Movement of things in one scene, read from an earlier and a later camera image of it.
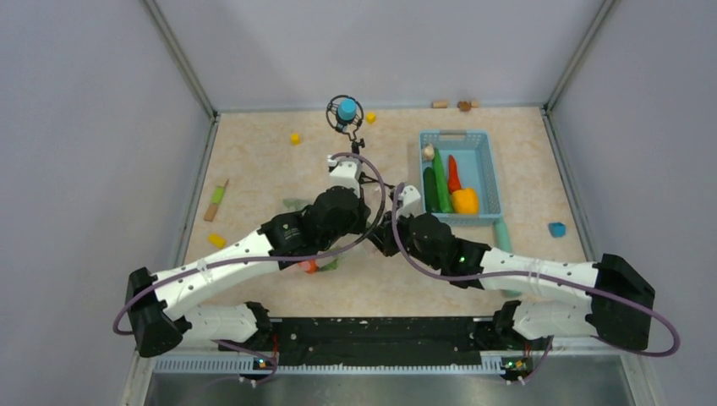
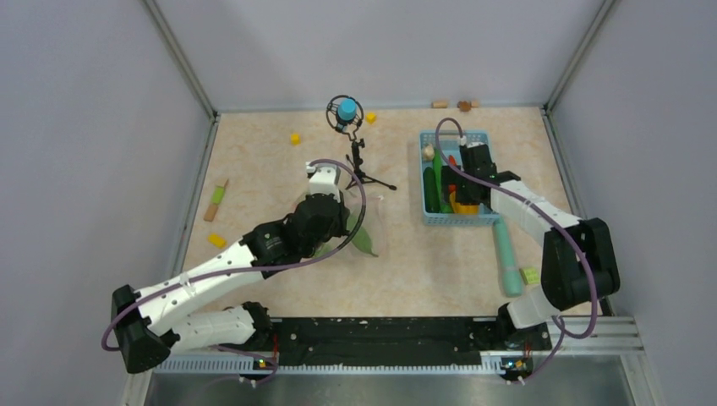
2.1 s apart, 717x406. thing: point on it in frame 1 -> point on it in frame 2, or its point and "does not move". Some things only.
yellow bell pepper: (465, 201) does not move
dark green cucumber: (430, 195) does not move
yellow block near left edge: (216, 240) does not move
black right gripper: (384, 235) -> (452, 176)
